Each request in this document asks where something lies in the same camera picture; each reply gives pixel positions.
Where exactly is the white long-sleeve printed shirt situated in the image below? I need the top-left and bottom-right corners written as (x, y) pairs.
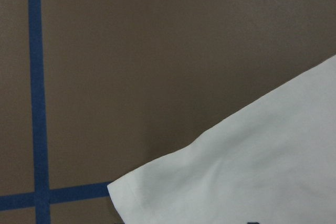
top-left (108, 57), bottom-right (335, 223)

